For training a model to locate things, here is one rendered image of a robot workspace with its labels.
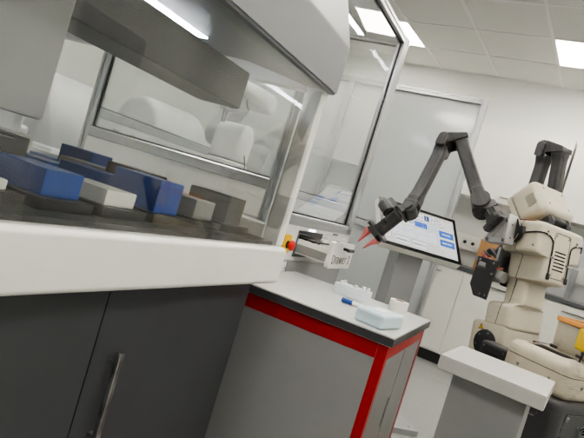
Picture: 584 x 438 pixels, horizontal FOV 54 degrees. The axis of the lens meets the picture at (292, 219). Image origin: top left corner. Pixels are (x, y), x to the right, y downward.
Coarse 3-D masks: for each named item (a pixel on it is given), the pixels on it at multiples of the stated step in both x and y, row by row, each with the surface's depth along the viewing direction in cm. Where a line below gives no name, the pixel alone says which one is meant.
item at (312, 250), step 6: (300, 240) 236; (300, 246) 236; (306, 246) 235; (312, 246) 234; (318, 246) 233; (300, 252) 235; (306, 252) 234; (312, 252) 233; (318, 252) 232; (324, 252) 231; (312, 258) 233; (318, 258) 232; (324, 258) 231
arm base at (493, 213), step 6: (486, 210) 222; (492, 210) 220; (498, 210) 218; (486, 216) 222; (492, 216) 218; (498, 216) 213; (504, 216) 214; (486, 222) 222; (492, 222) 215; (498, 222) 216; (486, 228) 216; (492, 228) 217
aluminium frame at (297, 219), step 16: (384, 0) 246; (400, 32) 276; (400, 48) 287; (400, 64) 290; (384, 96) 288; (384, 112) 291; (368, 160) 290; (352, 208) 291; (304, 224) 237; (320, 224) 255; (336, 224) 273; (352, 224) 297
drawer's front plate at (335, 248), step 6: (330, 246) 229; (336, 246) 232; (342, 246) 239; (348, 246) 246; (354, 246) 253; (330, 252) 228; (336, 252) 234; (342, 252) 241; (330, 258) 229; (336, 258) 236; (342, 258) 244; (324, 264) 229; (330, 264) 231; (336, 264) 238; (342, 264) 246; (348, 264) 254
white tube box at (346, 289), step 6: (336, 282) 211; (336, 288) 211; (342, 288) 210; (348, 288) 209; (354, 288) 211; (360, 288) 216; (342, 294) 210; (348, 294) 209; (354, 294) 208; (360, 294) 207; (366, 294) 207; (360, 300) 207; (366, 300) 209
